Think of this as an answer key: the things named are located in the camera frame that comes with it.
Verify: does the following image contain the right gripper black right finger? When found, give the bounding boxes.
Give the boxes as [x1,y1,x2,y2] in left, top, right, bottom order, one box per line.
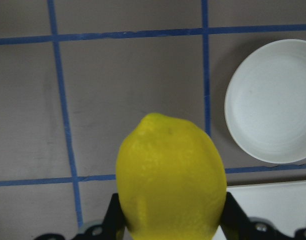
[219,191,276,240]

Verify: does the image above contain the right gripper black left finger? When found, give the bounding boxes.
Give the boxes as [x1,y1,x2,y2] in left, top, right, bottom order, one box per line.
[75,193,126,240]

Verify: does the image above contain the yellow lemon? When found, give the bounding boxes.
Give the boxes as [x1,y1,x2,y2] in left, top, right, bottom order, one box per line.
[116,113,227,240]

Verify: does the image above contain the cream rectangular tray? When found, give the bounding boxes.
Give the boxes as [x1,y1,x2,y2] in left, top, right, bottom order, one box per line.
[227,180,306,240]

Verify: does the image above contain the cream round plate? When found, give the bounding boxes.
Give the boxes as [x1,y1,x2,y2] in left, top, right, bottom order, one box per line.
[224,39,306,164]

